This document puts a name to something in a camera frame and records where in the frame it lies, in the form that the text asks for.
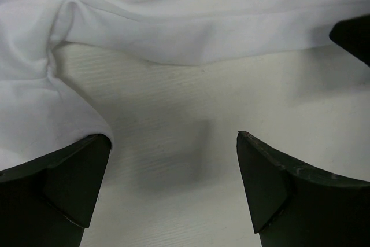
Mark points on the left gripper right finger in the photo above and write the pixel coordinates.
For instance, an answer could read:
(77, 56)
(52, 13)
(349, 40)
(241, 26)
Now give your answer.
(293, 203)

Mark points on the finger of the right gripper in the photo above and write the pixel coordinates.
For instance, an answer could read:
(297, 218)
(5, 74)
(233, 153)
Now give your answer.
(352, 35)

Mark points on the white t-shirt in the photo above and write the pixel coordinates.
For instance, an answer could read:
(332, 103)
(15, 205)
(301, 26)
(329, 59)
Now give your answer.
(41, 114)

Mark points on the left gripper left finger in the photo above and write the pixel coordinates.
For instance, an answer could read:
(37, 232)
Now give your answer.
(49, 201)

